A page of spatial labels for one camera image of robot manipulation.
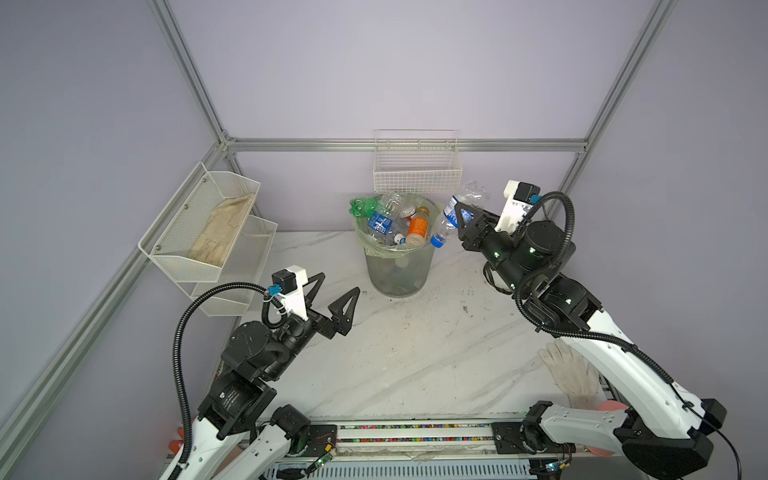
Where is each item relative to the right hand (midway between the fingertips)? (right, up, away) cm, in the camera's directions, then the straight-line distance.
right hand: (457, 204), depth 57 cm
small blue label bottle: (-14, +4, +24) cm, 28 cm away
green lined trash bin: (-10, -14, +31) cm, 36 cm away
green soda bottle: (-22, +5, +31) cm, 38 cm away
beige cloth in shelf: (-60, -3, +23) cm, 64 cm away
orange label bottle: (-5, -2, +27) cm, 27 cm away
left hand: (-23, -16, +1) cm, 28 cm away
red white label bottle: (-8, +4, +37) cm, 38 cm away
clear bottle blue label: (-14, -3, +25) cm, 29 cm away
